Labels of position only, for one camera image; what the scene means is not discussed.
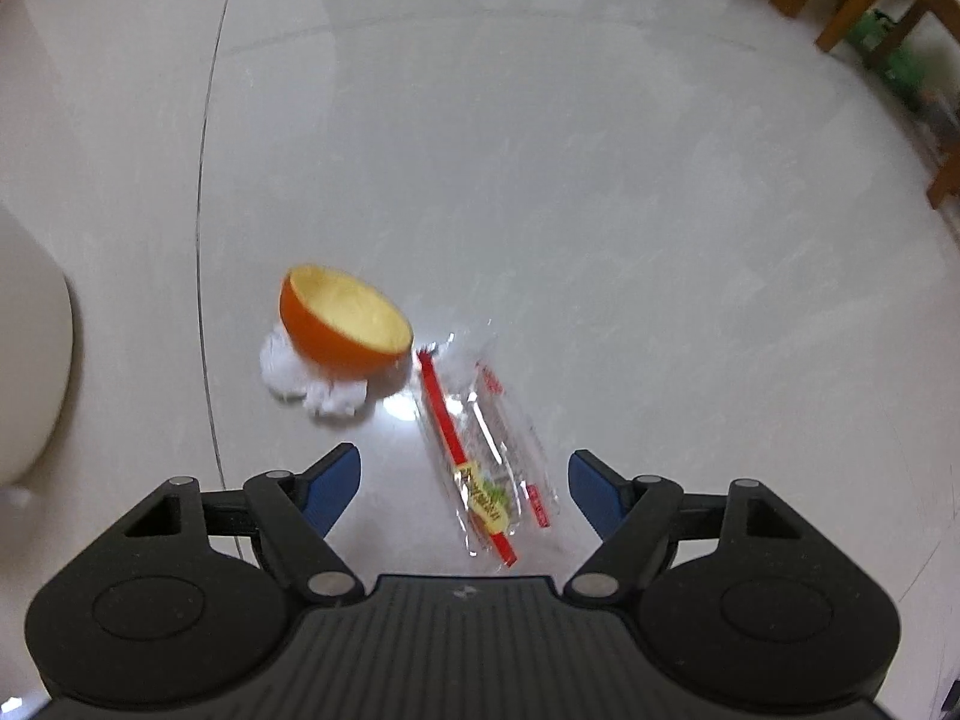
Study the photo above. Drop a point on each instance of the clear plastic wrapper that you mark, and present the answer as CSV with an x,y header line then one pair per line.
x,y
487,465

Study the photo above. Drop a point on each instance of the crumpled white tissue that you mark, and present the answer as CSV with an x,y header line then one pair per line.
x,y
337,397

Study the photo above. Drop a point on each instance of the white bin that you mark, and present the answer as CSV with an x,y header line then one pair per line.
x,y
30,352

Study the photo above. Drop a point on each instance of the green object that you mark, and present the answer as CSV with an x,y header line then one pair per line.
x,y
889,52

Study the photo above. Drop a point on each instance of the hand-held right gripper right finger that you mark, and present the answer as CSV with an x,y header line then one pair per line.
x,y
592,487

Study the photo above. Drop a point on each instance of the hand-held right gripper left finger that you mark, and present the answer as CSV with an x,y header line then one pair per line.
x,y
334,487

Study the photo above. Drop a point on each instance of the wooden furniture leg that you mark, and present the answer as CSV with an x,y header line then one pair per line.
x,y
946,180

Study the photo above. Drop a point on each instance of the orange peel half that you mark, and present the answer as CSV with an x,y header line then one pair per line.
x,y
315,337

